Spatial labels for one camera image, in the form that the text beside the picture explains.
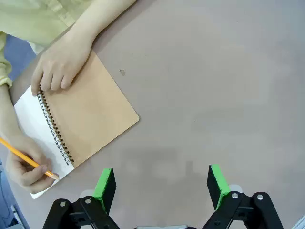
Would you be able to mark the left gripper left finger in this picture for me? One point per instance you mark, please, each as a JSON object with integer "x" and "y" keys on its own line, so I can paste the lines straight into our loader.
{"x": 106, "y": 188}

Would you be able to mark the person's right hand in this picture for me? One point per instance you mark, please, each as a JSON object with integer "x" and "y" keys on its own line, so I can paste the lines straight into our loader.
{"x": 21, "y": 174}

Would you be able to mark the kraft cover spiral notebook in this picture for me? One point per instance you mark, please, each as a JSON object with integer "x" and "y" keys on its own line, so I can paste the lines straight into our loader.
{"x": 95, "y": 107}

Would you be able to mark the person's left forearm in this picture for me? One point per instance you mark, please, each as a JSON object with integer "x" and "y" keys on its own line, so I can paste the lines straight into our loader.
{"x": 100, "y": 16}

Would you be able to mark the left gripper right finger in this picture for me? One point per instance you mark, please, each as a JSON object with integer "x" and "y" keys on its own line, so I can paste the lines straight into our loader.
{"x": 218, "y": 188}

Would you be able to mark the person in yellow shirt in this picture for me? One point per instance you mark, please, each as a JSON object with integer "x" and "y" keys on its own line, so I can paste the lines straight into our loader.
{"x": 31, "y": 19}

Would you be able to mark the yellow pencil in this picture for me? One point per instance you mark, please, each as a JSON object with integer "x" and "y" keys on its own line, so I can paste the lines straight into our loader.
{"x": 23, "y": 157}

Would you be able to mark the person's right forearm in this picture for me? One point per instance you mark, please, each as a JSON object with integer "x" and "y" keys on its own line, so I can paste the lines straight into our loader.
{"x": 7, "y": 114}

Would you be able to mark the person's left hand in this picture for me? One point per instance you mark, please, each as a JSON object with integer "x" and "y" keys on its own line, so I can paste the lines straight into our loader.
{"x": 59, "y": 62}

